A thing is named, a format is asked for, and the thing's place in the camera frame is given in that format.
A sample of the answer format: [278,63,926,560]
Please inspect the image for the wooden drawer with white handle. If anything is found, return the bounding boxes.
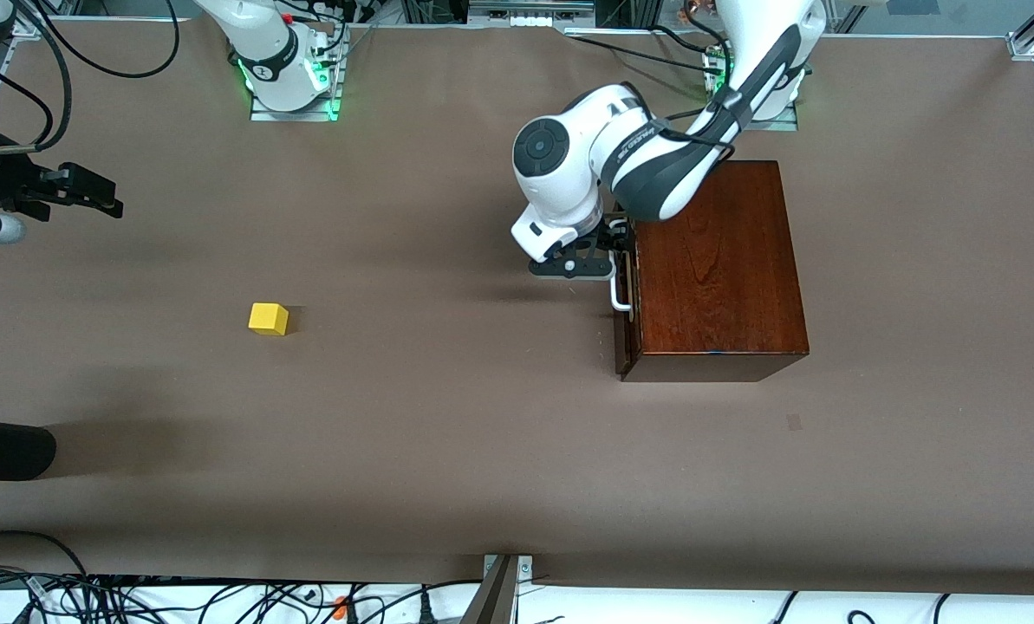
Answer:
[608,219,641,348]

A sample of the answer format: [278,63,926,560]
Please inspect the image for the yellow cube block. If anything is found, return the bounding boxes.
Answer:
[248,302,290,337]

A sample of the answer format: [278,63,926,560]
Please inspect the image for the dark brown wooden cabinet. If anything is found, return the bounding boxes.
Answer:
[616,160,810,383]

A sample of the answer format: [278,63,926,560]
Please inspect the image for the grey metal connector box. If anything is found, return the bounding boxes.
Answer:
[469,0,595,28]

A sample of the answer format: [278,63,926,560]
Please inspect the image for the black round-ended object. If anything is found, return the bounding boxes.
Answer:
[0,418,56,482]

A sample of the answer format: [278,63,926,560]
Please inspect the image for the brown table cover sheet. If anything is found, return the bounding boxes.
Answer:
[0,19,1034,597]

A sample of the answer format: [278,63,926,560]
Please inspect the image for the dark metal beam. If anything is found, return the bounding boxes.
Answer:
[460,555,519,624]

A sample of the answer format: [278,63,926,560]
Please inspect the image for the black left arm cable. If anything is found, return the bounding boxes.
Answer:
[651,87,743,166]

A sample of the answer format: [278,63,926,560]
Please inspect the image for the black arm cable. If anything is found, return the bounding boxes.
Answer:
[0,0,179,153]
[651,87,743,166]

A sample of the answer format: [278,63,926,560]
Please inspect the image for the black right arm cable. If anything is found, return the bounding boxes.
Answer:
[0,0,179,153]

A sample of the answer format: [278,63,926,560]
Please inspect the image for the long black table cable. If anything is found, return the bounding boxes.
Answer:
[564,33,712,70]

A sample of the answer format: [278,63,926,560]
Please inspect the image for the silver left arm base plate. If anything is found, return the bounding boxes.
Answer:
[707,48,800,132]

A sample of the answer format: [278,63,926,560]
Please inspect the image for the short black table cable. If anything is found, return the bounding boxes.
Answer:
[649,24,710,53]

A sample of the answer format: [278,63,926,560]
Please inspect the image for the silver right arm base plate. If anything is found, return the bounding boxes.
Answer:
[250,48,344,122]

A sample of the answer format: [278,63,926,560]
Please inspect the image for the black looped cable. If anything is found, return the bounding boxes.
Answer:
[0,530,93,599]

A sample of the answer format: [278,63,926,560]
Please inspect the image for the tangled black cables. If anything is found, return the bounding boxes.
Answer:
[0,563,483,624]

